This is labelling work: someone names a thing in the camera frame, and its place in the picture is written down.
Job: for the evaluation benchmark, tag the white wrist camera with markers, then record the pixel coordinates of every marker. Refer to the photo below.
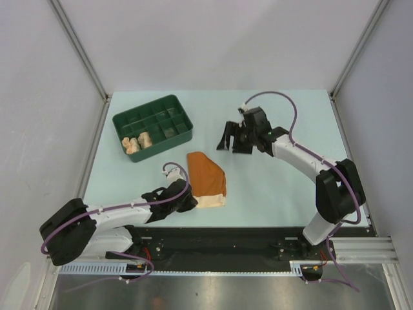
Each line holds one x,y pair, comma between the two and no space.
174,174
243,108

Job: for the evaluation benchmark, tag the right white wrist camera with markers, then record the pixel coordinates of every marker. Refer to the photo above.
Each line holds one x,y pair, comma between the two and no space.
243,108

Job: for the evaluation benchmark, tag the left aluminium frame post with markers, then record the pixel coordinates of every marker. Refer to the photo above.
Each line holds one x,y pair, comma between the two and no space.
70,32

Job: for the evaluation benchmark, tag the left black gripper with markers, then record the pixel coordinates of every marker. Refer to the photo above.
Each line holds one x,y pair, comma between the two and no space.
190,204

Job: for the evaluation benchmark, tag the right aluminium frame post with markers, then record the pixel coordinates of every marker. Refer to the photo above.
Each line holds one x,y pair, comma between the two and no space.
361,44

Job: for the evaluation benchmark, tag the aluminium frame post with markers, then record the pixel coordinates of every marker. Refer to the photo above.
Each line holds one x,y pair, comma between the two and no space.
70,32
361,44

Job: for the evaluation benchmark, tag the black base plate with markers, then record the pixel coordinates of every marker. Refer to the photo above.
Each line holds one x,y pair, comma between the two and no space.
232,262

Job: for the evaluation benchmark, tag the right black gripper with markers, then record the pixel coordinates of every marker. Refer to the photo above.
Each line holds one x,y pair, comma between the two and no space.
233,129

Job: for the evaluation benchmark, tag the orange brown underwear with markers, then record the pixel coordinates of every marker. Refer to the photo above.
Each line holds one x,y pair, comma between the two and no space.
208,180

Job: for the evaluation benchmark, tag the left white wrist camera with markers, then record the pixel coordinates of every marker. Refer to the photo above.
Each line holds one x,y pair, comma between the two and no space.
174,174

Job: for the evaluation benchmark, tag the peach boxer underwear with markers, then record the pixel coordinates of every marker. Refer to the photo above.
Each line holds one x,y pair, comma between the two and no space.
131,145

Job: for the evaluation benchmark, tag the beige navy-trimmed underwear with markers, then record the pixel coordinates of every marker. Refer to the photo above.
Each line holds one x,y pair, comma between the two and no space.
144,140

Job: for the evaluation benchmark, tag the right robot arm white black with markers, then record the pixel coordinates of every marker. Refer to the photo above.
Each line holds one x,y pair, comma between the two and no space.
339,191

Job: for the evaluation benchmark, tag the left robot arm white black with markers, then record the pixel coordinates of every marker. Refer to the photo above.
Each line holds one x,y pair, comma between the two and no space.
78,230

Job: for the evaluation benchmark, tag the white slotted cable duct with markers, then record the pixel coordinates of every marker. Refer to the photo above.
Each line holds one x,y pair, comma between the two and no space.
134,270

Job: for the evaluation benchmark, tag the green compartment tray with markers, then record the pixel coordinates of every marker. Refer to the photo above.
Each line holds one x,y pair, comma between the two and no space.
164,120

